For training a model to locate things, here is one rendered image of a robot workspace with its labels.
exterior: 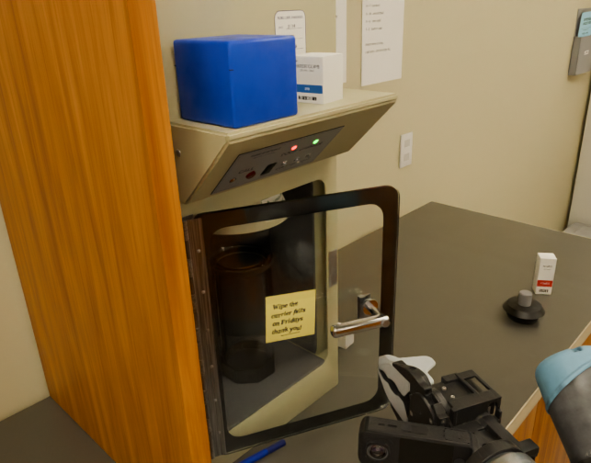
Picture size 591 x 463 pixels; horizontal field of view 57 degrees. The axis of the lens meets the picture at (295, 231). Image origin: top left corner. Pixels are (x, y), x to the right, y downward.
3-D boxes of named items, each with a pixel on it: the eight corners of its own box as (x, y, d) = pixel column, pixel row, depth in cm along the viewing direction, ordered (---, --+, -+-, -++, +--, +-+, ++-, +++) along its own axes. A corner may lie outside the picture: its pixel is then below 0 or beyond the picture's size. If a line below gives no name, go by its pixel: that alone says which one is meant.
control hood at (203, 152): (172, 201, 68) (162, 121, 64) (337, 149, 89) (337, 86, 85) (232, 223, 60) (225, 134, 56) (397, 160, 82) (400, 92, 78)
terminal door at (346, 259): (214, 455, 84) (186, 215, 69) (388, 404, 94) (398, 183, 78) (215, 458, 84) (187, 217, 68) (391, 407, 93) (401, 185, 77)
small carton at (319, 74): (291, 102, 73) (290, 55, 71) (312, 96, 77) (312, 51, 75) (323, 104, 71) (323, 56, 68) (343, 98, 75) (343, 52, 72)
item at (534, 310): (494, 318, 127) (497, 293, 124) (511, 302, 133) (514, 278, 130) (534, 333, 121) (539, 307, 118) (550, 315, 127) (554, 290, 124)
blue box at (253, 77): (180, 119, 65) (171, 39, 61) (243, 107, 71) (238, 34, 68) (235, 129, 58) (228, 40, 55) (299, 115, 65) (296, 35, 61)
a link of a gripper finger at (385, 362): (412, 351, 72) (453, 393, 64) (371, 361, 70) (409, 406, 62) (413, 331, 71) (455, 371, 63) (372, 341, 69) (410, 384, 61)
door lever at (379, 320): (320, 324, 81) (320, 310, 80) (376, 311, 84) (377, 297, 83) (334, 344, 77) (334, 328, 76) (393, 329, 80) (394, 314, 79)
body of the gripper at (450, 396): (462, 414, 66) (533, 491, 56) (400, 434, 64) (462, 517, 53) (468, 363, 63) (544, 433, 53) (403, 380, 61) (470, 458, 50)
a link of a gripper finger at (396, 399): (411, 370, 73) (450, 414, 65) (371, 380, 72) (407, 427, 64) (412, 351, 72) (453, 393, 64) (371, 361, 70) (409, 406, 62)
